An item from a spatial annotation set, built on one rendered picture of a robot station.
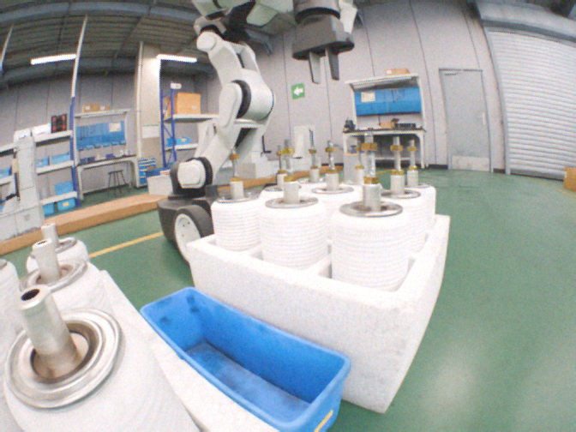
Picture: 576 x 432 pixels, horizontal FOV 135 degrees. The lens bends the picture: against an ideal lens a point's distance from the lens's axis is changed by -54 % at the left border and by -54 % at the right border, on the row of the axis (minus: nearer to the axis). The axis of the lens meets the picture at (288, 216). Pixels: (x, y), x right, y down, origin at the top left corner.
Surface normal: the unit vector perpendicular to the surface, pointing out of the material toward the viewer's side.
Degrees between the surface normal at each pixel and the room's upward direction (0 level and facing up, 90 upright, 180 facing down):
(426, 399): 0
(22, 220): 90
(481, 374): 0
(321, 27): 90
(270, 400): 0
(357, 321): 90
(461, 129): 90
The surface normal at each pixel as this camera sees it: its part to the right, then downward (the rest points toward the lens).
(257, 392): -0.07, -0.97
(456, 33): -0.61, 0.22
